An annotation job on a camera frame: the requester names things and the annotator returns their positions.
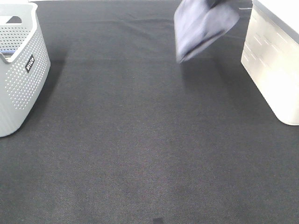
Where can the grey perforated laundry basket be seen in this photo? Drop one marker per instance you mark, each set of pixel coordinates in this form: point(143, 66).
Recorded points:
point(22, 75)

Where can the blue cloth inside basket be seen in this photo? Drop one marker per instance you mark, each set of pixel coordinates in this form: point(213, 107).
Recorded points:
point(7, 53)

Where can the black fabric table mat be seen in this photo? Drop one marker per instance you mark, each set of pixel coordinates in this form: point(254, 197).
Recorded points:
point(122, 134)

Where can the white plastic bin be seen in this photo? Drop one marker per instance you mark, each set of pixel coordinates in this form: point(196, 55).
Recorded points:
point(271, 55)

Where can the lavender towel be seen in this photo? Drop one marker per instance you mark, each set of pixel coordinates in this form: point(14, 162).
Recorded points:
point(199, 23)

